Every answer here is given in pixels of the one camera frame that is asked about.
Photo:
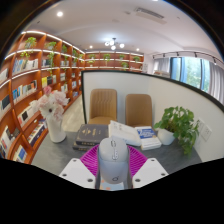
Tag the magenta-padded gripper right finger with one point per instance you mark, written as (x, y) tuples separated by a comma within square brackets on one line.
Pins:
[(148, 170)]

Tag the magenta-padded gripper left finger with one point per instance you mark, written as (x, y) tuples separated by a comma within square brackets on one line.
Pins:
[(78, 170)]

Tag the light grey computer mouse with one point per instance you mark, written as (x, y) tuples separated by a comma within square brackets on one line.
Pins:
[(113, 163)]

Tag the blue and white book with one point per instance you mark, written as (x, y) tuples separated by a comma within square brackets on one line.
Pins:
[(148, 138)]

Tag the dark book with gold print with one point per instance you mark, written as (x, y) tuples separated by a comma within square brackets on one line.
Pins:
[(91, 133)]

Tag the thick white book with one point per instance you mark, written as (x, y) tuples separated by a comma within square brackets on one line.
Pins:
[(123, 131)]

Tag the white vase with pink flowers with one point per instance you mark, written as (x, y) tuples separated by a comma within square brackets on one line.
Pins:
[(55, 126)]

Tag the green plant in white pot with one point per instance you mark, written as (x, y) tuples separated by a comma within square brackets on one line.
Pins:
[(176, 125)]

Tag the tan upholstered chair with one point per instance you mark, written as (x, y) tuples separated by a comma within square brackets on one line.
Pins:
[(138, 110), (102, 105)]

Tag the orange wooden shelf unit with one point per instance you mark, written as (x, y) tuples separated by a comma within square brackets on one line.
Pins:
[(26, 86)]

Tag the window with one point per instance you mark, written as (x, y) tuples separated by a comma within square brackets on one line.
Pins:
[(191, 71)]

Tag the grey curtain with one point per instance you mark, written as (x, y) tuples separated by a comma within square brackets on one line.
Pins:
[(217, 81)]

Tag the ceiling chandelier light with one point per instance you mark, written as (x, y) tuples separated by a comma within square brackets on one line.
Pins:
[(113, 43)]

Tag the ceiling air vent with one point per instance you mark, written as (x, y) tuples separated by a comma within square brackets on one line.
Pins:
[(150, 15)]

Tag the white wall outlet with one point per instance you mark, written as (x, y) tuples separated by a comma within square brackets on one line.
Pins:
[(200, 125), (206, 132)]

